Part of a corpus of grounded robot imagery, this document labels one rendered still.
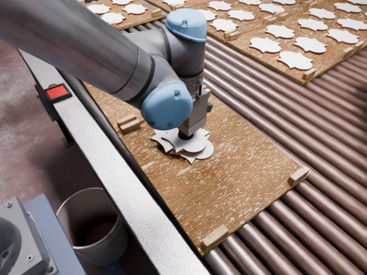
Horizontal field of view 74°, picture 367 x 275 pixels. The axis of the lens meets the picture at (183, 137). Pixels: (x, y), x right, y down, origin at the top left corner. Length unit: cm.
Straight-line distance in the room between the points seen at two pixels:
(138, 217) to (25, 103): 223
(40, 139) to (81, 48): 201
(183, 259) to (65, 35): 46
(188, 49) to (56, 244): 53
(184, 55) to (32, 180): 170
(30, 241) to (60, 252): 9
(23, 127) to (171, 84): 218
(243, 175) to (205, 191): 11
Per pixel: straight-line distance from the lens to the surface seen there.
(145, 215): 61
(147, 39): 46
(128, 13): 150
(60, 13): 28
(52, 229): 71
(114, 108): 84
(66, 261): 67
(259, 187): 64
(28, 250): 61
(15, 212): 67
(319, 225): 67
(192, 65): 50
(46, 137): 227
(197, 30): 47
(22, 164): 216
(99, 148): 75
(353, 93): 110
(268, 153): 71
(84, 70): 30
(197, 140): 66
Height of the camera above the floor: 146
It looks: 48 degrees down
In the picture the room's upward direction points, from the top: straight up
